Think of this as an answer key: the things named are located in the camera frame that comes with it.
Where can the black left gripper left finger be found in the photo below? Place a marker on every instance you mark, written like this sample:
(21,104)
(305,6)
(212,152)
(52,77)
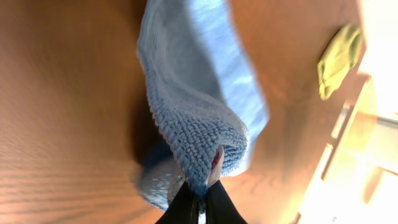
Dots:
(183,209)

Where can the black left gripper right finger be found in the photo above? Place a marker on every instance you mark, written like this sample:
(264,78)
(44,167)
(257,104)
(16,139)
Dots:
(220,208)

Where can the blue microfiber cloth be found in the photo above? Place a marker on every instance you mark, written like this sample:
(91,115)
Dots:
(203,95)

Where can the crumpled green cloth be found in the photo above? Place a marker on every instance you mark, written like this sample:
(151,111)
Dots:
(339,57)

